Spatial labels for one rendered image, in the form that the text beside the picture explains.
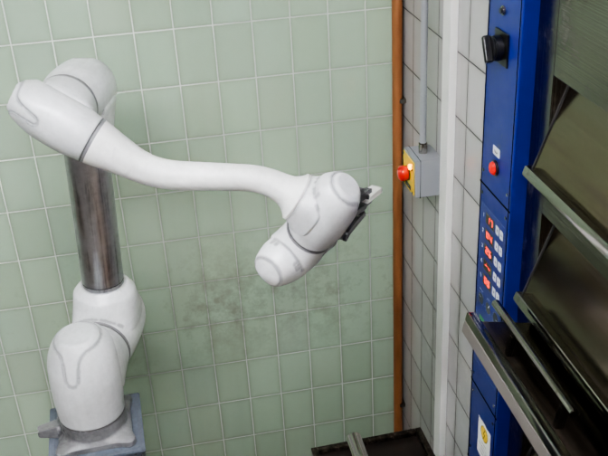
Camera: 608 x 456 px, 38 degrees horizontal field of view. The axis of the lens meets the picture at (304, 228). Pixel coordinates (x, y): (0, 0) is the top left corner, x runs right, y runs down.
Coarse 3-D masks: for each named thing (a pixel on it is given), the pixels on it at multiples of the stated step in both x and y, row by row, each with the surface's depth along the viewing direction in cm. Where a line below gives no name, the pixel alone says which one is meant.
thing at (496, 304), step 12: (504, 312) 161; (516, 324) 158; (516, 336) 155; (516, 348) 157; (528, 348) 151; (540, 360) 148; (540, 372) 146; (552, 384) 142; (564, 396) 139; (564, 408) 139; (576, 408) 137; (564, 420) 140
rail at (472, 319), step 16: (480, 320) 164; (480, 336) 160; (496, 352) 155; (496, 368) 153; (512, 368) 151; (512, 384) 147; (528, 400) 143; (528, 416) 141; (544, 416) 140; (544, 432) 136; (560, 448) 133
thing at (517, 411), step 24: (504, 336) 164; (528, 336) 166; (480, 360) 159; (528, 360) 158; (552, 360) 159; (504, 384) 150; (528, 384) 151; (576, 384) 154; (552, 408) 146; (528, 432) 141; (576, 432) 141; (600, 432) 142
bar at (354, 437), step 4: (352, 432) 178; (356, 432) 178; (348, 436) 178; (352, 436) 177; (356, 436) 177; (360, 436) 178; (348, 440) 177; (352, 440) 176; (356, 440) 176; (360, 440) 176; (348, 444) 177; (352, 444) 175; (356, 444) 175; (360, 444) 175; (352, 448) 175; (356, 448) 174; (360, 448) 174; (364, 448) 174; (352, 452) 174; (356, 452) 173; (360, 452) 173; (364, 452) 173
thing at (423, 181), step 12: (408, 156) 218; (420, 156) 216; (432, 156) 216; (408, 168) 219; (420, 168) 214; (432, 168) 215; (408, 180) 220; (420, 180) 216; (432, 180) 216; (420, 192) 217; (432, 192) 218
